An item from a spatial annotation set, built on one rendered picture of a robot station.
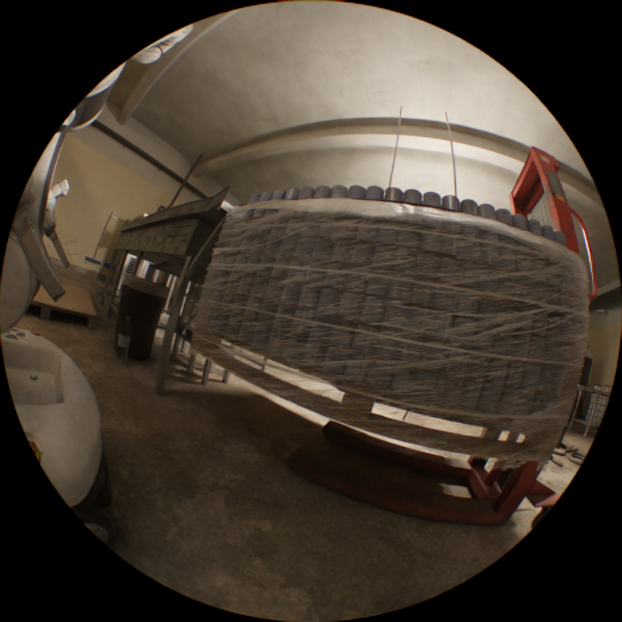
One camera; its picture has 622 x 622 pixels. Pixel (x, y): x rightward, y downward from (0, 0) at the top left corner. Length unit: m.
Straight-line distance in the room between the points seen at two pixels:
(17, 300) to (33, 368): 0.33
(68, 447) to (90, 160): 7.45
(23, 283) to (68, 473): 0.30
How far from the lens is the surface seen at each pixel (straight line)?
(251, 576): 0.70
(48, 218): 0.75
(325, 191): 0.85
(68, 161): 7.69
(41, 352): 0.75
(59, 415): 0.49
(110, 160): 7.72
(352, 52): 4.34
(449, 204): 0.77
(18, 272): 0.46
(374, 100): 4.63
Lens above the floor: 0.66
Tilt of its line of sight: 4 degrees up
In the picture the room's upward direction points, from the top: 17 degrees clockwise
